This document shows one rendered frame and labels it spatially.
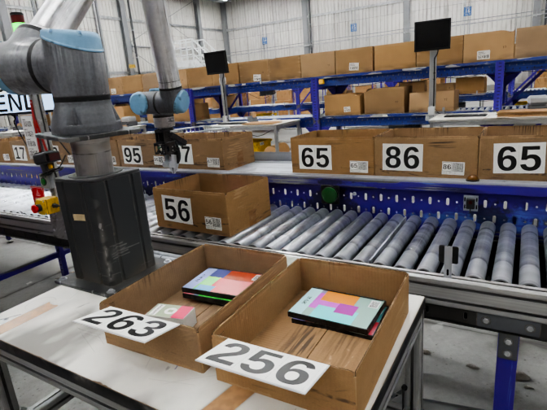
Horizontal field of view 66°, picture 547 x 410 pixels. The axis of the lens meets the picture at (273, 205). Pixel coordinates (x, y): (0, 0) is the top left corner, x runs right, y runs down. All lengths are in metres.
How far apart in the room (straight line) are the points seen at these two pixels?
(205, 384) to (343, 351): 0.28
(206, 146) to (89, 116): 1.07
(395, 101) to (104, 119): 5.22
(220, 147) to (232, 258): 1.05
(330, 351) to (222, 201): 0.83
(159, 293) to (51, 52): 0.68
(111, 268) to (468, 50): 5.55
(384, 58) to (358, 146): 4.71
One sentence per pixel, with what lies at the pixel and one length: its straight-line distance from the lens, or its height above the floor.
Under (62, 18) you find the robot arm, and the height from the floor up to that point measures 1.53.
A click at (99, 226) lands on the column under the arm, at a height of 0.94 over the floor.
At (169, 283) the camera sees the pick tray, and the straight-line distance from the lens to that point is 1.18.
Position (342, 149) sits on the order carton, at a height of 1.00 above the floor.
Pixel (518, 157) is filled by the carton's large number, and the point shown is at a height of 0.97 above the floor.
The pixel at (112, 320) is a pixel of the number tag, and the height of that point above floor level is 0.86.
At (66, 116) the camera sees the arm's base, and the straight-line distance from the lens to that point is 1.27.
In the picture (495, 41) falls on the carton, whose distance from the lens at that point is 6.25.
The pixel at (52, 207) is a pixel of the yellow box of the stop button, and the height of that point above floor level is 0.83.
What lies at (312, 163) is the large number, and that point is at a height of 0.93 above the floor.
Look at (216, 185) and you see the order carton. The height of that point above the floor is 0.87.
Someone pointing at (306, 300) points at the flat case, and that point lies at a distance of 1.04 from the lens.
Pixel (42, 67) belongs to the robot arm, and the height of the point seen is 1.38.
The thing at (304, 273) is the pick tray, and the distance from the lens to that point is 1.12.
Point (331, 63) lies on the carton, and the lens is 6.75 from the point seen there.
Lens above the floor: 1.28
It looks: 16 degrees down
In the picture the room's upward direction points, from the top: 5 degrees counter-clockwise
